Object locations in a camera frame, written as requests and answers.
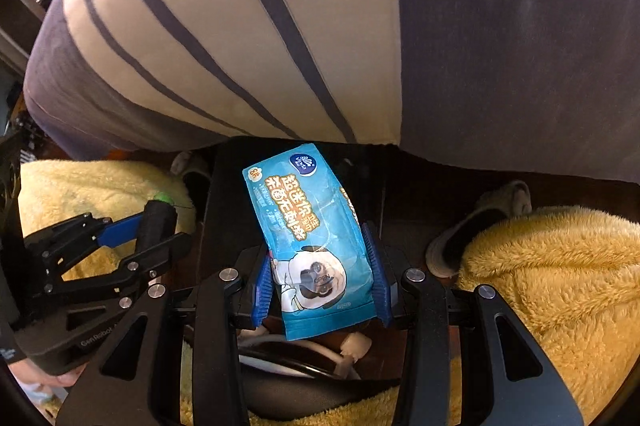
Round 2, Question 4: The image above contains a blue wet wipes packet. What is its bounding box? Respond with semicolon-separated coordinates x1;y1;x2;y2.
242;144;376;340

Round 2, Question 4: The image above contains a left hand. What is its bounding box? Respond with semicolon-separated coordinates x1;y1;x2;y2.
9;359;87;388

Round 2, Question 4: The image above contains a yellow fluffy left trouser leg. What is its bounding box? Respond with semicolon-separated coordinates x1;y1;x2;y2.
17;158;196;282

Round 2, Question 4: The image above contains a grey right slipper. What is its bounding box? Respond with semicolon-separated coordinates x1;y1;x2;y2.
425;180;532;279

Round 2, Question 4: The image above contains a blue white striped duvet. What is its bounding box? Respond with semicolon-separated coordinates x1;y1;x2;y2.
24;0;639;182

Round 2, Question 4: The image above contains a white cable with plugs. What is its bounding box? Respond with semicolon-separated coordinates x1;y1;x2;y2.
236;324;374;380

